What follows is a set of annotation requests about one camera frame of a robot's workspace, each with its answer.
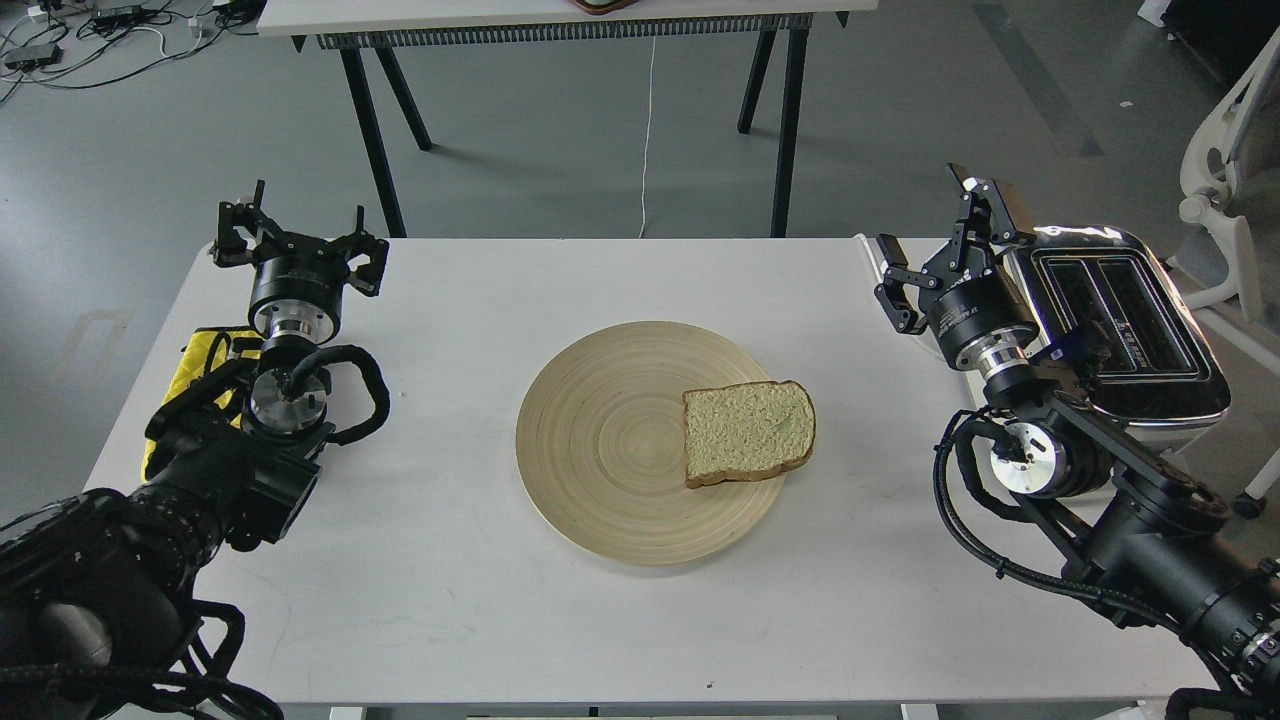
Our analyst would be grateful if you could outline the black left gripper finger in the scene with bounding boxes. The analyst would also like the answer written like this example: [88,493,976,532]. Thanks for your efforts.
[219,179,284,254]
[335,206,390,263]

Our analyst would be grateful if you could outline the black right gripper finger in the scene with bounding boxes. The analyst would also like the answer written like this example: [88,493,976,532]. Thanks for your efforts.
[874,233,946,336]
[946,163,1036,263]

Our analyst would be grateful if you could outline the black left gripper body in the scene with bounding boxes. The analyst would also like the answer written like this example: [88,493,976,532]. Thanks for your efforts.
[211,231,388,340]

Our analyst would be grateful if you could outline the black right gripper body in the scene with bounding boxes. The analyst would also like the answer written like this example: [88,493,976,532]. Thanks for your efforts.
[905,245,1039,373]

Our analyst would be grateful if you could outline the slice of bread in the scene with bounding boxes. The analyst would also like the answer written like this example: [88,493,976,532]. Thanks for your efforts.
[681,380,817,489]

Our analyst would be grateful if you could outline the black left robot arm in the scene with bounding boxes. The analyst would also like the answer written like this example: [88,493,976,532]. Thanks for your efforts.
[3,184,390,719]

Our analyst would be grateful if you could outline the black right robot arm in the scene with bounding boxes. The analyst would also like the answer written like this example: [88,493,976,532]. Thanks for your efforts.
[874,163,1279,719]

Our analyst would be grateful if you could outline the white chrome toaster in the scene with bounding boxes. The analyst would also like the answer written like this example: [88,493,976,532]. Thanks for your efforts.
[980,225,1230,448]

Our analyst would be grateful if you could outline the yellow cloth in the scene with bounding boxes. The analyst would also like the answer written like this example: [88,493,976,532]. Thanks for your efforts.
[140,325,265,484]

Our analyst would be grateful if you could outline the background table with black legs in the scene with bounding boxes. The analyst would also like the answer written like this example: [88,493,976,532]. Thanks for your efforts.
[255,1,877,238]

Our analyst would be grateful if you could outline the white office chair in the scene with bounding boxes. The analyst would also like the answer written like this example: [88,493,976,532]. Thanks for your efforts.
[1165,26,1280,519]

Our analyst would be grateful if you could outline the round bamboo plate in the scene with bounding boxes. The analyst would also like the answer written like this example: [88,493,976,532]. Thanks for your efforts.
[515,322,785,568]

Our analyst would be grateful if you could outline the brown object on background table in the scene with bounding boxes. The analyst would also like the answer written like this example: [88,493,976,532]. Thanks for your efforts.
[570,0,636,15]

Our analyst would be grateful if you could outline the white toaster power cable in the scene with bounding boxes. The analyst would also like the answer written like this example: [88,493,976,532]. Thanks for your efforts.
[852,233,891,286]

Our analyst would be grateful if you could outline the floor cables and power strips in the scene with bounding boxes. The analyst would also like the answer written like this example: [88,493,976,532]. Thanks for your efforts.
[0,0,268,106]

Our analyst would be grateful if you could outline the white hanging cable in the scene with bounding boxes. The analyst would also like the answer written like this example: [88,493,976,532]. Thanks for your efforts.
[637,36,658,240]

